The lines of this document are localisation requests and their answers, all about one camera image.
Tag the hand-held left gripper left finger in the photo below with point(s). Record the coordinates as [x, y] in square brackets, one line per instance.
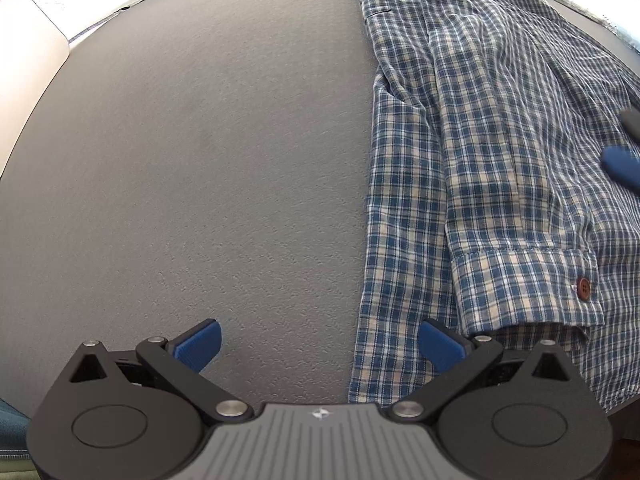
[200, 344]

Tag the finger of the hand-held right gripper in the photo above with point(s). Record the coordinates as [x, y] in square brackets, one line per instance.
[633, 121]
[622, 164]

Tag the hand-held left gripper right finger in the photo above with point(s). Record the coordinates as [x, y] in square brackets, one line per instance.
[441, 345]

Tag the blue plaid shirt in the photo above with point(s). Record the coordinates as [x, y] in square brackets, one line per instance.
[475, 160]

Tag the teal cloth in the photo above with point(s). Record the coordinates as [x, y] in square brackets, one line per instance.
[10, 425]

